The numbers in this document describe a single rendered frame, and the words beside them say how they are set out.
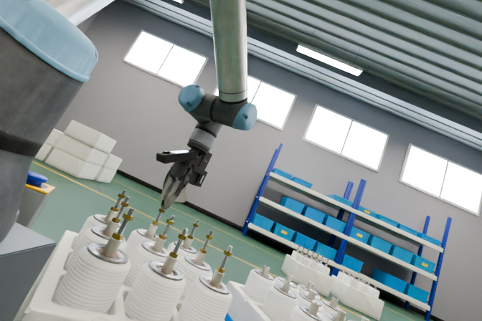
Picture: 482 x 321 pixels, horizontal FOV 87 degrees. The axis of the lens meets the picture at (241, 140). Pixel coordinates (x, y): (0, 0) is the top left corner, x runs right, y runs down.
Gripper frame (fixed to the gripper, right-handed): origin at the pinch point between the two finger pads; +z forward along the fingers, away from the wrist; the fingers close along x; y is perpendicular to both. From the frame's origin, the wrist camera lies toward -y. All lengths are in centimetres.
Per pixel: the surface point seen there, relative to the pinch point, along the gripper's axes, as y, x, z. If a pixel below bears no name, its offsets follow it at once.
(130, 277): -8.1, -12.5, 15.6
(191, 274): 3.7, -18.1, 11.2
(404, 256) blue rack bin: 562, 8, -54
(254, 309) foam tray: 30.1, -23.0, 17.0
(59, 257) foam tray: -20.6, -4.1, 16.6
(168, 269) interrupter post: -8.5, -22.8, 8.7
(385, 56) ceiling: 360, 87, -365
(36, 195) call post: -32.6, -11.3, 4.2
